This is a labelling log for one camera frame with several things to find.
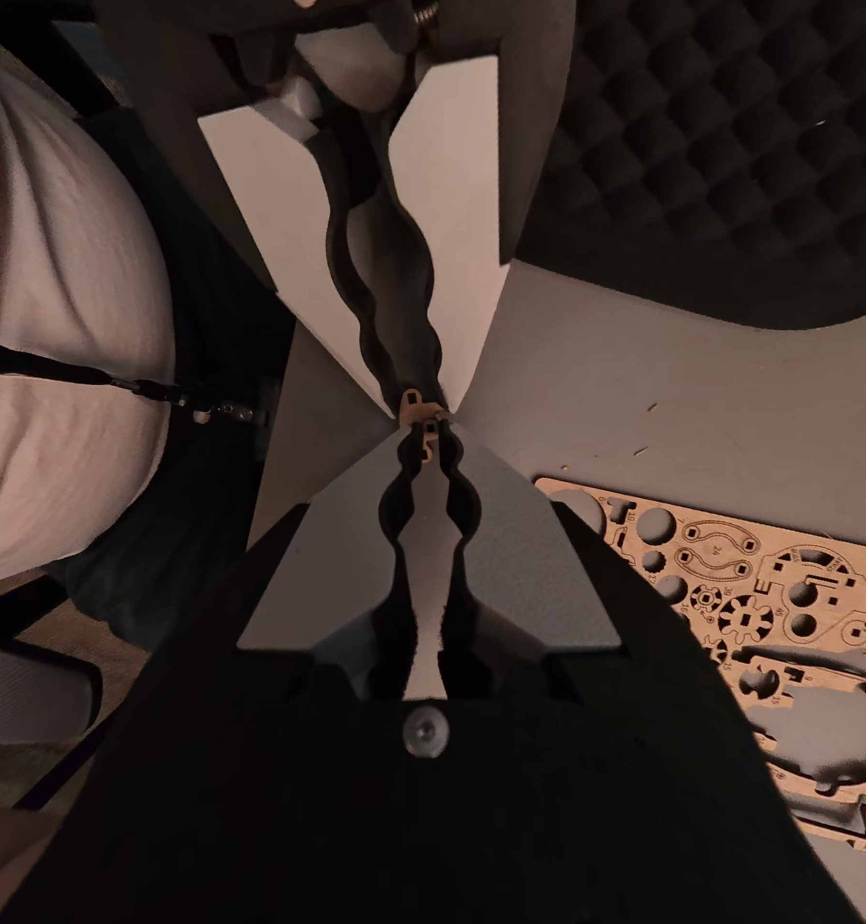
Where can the grey chair with black frame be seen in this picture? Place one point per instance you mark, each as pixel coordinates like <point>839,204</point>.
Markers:
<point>28,693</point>

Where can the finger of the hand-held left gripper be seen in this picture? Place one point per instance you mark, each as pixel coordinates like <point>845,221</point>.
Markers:
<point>461,202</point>
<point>274,202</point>

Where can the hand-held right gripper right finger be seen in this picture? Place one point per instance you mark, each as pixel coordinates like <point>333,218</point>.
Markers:
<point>534,577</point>

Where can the black egg-crate foam mat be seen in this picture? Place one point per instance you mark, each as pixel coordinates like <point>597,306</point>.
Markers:
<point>729,144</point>

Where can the laser-cut plywood parts sheet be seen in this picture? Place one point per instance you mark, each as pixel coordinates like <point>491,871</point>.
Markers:
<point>714,548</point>

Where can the small notched wooden model part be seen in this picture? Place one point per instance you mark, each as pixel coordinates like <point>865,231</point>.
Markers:
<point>430,440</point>

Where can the rounded light wooden model part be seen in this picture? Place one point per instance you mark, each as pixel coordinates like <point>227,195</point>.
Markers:
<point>420,406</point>

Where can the person's white shirt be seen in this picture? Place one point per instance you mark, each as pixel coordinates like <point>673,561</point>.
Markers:
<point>57,252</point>

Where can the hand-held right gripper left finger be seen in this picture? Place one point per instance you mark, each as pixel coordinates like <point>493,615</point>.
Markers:
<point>310,577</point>

